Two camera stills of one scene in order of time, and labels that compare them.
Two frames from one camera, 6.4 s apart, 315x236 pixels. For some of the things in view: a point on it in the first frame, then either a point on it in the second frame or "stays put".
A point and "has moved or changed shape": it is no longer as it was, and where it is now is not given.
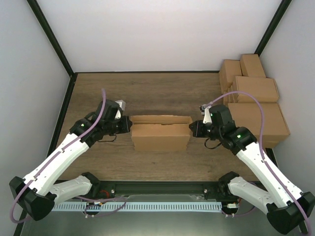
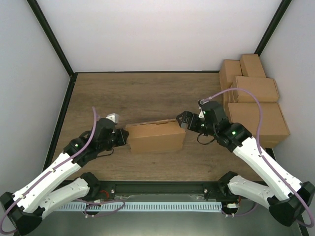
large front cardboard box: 249,115 stays put
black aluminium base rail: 110,188 stays put
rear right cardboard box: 251,66 stays put
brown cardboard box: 160,132 has moved or changed shape
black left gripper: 127,127 → 123,135
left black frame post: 52,39 stays put
